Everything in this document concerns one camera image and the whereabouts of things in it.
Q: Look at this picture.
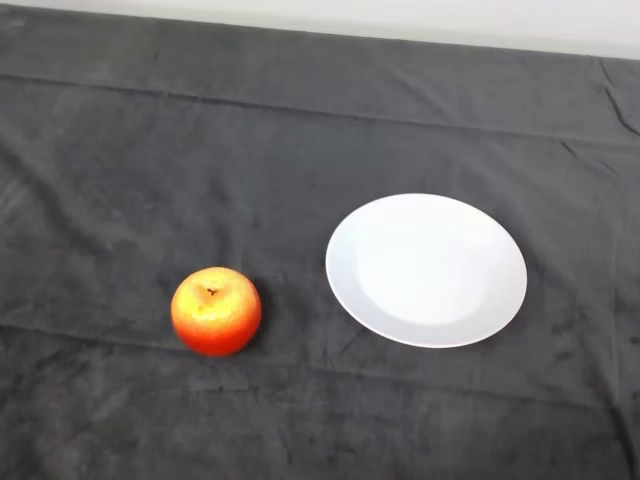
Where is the white round plate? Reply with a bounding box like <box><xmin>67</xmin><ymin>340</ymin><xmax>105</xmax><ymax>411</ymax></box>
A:
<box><xmin>324</xmin><ymin>193</ymin><xmax>529</xmax><ymax>350</ymax></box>

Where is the red yellow apple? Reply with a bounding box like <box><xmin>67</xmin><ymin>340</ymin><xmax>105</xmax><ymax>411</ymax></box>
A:
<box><xmin>170</xmin><ymin>266</ymin><xmax>263</xmax><ymax>359</ymax></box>

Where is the black cloth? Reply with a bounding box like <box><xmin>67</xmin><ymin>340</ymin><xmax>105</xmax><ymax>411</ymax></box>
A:
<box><xmin>0</xmin><ymin>5</ymin><xmax>640</xmax><ymax>480</ymax></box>

